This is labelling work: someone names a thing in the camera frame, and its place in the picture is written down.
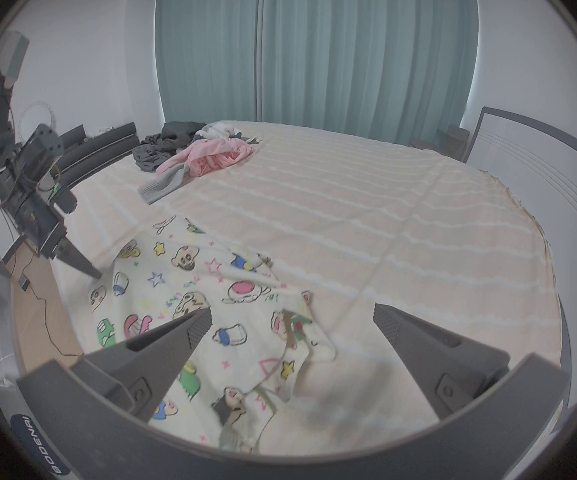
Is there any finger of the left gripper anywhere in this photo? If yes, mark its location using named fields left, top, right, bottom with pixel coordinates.
left=51, top=239, right=103, bottom=280

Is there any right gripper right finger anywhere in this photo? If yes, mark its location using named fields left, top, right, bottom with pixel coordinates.
left=373, top=303, right=512, bottom=424

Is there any blue-green curtain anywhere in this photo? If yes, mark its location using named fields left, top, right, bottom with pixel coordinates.
left=154, top=0, right=479, bottom=145

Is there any pink garment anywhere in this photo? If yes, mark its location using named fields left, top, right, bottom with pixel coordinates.
left=156, top=137, right=255, bottom=178

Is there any pile of clothes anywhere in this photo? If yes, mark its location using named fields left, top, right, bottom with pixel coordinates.
left=132, top=120, right=264, bottom=173

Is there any bed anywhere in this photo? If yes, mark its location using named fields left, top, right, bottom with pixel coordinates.
left=51, top=107, right=577, bottom=461

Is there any white printed pyjama top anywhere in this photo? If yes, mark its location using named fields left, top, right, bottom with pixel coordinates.
left=88, top=215, right=338, bottom=456

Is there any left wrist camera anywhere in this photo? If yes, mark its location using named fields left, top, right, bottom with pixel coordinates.
left=48, top=187, right=77, bottom=215

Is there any light grey knit garment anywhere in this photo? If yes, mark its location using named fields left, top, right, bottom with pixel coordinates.
left=138, top=162, right=195, bottom=205

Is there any black cable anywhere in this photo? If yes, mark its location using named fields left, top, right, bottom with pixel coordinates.
left=16, top=255, right=85, bottom=358

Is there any round white hoop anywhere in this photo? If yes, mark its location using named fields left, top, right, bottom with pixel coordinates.
left=21, top=101, right=58, bottom=130

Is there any black padded sofa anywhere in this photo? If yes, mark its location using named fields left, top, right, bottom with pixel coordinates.
left=56, top=122, right=138, bottom=189

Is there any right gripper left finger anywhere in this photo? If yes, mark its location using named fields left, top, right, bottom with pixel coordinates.
left=71, top=308, right=214, bottom=423

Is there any grey bedside table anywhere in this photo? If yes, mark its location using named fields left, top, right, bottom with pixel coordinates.
left=411, top=124, right=471, bottom=163

